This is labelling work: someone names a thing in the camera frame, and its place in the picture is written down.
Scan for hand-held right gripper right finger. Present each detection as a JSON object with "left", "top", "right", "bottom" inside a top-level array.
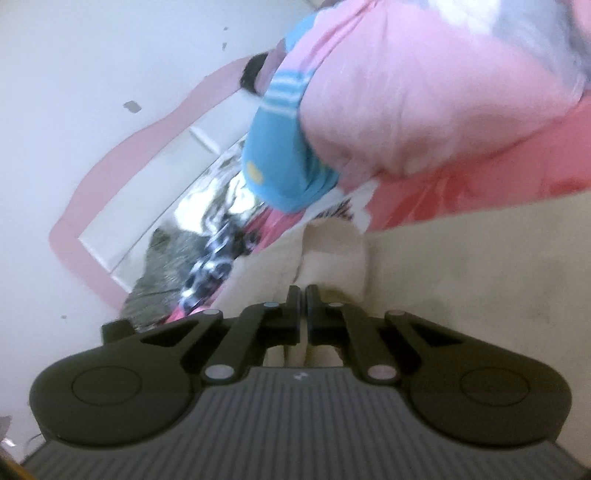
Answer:
[{"left": 307, "top": 285, "right": 465, "bottom": 384}]

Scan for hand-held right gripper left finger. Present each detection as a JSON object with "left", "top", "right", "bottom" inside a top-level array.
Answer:
[{"left": 139, "top": 285, "right": 302, "bottom": 384}]

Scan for beige pants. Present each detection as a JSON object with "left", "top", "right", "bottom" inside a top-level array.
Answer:
[{"left": 217, "top": 194, "right": 591, "bottom": 462}]

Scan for green leaf-print pillow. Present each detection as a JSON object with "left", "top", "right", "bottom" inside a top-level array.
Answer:
[{"left": 122, "top": 226, "right": 208, "bottom": 330}]

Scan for plaid shirt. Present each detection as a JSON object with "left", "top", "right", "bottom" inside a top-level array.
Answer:
[{"left": 178, "top": 222, "right": 259, "bottom": 310}]

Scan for white fleece blanket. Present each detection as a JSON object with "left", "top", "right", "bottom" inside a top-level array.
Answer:
[{"left": 173, "top": 138, "right": 259, "bottom": 232}]

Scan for pink and white headboard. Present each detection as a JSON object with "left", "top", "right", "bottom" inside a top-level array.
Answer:
[{"left": 48, "top": 58, "right": 259, "bottom": 310}]

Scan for pink floral bed blanket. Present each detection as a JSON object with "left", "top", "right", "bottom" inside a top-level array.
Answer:
[{"left": 166, "top": 99, "right": 591, "bottom": 324}]

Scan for pink and grey floral quilt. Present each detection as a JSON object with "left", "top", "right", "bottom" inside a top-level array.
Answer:
[{"left": 259, "top": 0, "right": 591, "bottom": 185}]

